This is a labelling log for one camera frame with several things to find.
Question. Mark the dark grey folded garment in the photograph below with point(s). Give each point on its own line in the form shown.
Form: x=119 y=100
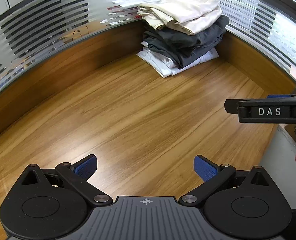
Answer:
x=187 y=40

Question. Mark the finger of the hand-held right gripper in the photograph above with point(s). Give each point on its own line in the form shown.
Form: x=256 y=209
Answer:
x=231 y=106
x=282 y=96

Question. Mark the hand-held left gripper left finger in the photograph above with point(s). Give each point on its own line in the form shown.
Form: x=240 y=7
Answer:
x=86 y=166

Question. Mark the beige short-sleeved shirt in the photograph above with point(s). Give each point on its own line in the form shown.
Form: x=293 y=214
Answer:
x=187 y=7

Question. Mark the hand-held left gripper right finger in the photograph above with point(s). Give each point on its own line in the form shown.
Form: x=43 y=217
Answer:
x=204 y=168

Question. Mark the striped frosted glass partition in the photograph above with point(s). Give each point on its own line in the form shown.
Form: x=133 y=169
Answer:
x=38 y=30
x=262 y=17

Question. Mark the white folded garment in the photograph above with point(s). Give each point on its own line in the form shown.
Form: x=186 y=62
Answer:
x=162 y=65

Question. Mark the cream folded garment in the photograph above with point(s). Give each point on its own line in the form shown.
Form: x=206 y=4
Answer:
x=148 y=13

